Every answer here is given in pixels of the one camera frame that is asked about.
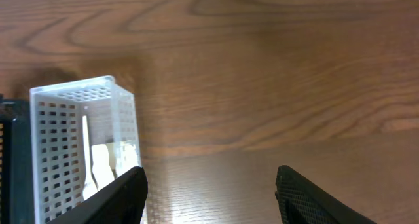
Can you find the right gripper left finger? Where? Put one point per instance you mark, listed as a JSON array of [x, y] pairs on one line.
[[121, 201]]

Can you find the clear perforated plastic basket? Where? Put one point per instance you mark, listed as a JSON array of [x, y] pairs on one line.
[[57, 145]]

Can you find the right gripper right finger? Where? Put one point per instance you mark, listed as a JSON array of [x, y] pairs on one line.
[[302, 202]]

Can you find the white plastic spoon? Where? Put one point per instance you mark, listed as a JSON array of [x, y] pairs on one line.
[[89, 188], [101, 169]]

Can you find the black plastic basket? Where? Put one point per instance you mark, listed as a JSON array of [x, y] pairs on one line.
[[17, 205]]

